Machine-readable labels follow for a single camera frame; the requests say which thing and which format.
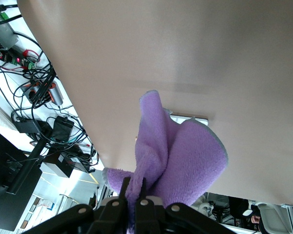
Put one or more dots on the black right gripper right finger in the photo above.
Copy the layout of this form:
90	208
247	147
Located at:
146	219

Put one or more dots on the black box white label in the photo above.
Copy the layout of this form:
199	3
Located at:
58	165

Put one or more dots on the silver cylinder plug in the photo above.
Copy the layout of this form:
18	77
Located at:
56	93

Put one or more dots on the green connector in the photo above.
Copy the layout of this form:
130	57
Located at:
4	15

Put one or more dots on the grey metal control box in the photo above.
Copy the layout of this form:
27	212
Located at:
2	36

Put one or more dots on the purple fleece towel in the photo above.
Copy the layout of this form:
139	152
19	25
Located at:
190	158

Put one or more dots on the black monitor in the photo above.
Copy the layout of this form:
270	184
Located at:
0	156

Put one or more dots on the small black box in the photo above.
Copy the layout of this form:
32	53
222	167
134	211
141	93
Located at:
27	125

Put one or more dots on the black monitor stand pole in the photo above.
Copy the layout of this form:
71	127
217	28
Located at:
27	168

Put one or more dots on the black power adapter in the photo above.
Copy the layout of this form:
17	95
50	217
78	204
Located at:
63	128

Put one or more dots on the brown table cover mat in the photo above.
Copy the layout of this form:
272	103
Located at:
210	48

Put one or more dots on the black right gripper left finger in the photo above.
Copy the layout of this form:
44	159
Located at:
112	214

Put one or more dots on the white office chair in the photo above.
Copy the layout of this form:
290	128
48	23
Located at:
271	214

